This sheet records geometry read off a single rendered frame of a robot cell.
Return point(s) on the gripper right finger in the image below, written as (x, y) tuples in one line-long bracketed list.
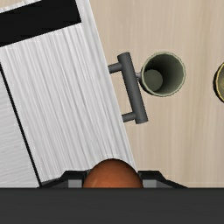
[(151, 178)]

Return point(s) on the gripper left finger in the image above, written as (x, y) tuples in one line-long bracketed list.
[(73, 178)]

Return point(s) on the brown egg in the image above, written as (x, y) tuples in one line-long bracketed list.
[(112, 175)]

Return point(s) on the cabinet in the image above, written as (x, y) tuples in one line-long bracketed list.
[(64, 99)]

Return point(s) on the grey-green mug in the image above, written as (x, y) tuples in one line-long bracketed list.
[(162, 74)]

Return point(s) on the dark yellow-rimmed bowl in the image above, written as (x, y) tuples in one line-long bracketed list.
[(220, 82)]

